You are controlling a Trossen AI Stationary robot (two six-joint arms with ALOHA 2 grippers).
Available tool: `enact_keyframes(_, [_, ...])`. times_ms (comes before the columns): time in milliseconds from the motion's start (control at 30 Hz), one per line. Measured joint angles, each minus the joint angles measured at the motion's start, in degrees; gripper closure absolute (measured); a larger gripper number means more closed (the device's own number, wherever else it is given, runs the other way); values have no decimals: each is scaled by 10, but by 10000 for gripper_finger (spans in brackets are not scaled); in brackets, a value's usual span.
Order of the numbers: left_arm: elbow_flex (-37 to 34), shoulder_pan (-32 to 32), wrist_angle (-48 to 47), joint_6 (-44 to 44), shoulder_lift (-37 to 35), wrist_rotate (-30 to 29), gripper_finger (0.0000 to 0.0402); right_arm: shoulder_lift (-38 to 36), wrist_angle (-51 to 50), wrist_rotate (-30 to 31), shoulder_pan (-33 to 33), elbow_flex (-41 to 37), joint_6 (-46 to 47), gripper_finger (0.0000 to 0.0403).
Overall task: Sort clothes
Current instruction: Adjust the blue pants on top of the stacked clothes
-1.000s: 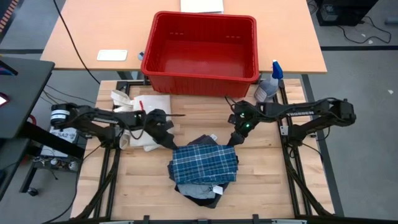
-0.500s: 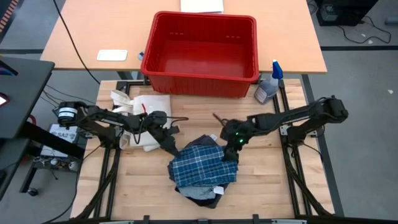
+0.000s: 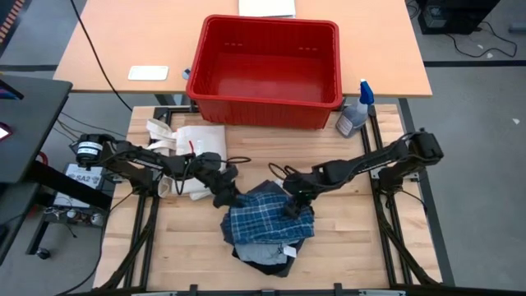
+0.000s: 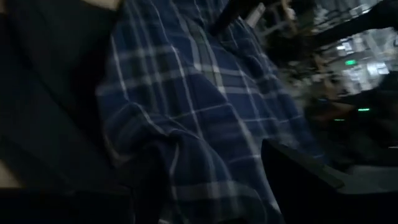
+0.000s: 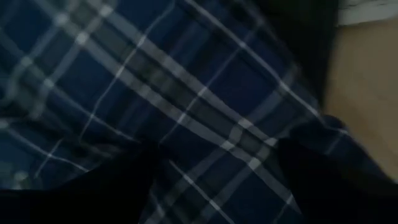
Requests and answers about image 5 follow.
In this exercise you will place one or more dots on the blue plaid garment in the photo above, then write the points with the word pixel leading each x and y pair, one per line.
pixel 155 77

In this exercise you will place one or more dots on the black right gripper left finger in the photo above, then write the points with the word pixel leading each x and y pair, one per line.
pixel 77 205

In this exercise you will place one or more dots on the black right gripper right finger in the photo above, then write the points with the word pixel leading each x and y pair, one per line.
pixel 342 199

